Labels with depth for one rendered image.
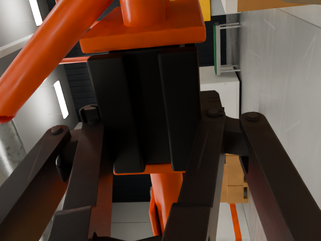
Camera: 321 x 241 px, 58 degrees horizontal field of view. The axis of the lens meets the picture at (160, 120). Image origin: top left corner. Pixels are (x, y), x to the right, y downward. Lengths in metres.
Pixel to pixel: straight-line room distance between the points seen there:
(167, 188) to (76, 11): 0.12
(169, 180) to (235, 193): 7.64
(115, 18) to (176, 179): 0.11
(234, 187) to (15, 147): 5.11
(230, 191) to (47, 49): 7.61
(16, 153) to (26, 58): 6.33
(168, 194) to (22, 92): 0.12
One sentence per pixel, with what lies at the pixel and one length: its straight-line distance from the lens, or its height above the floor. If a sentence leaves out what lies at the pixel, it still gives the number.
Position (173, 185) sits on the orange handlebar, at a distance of 0.20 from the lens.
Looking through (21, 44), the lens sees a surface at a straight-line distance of 9.16.
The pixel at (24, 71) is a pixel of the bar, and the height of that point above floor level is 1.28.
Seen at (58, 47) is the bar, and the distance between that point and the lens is 0.18.
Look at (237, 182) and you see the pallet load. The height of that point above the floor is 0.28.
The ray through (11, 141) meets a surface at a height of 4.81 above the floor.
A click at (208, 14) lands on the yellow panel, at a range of 7.44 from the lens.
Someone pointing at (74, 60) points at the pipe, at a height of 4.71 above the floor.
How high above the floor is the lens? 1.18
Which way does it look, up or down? 7 degrees up
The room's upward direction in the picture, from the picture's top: 93 degrees counter-clockwise
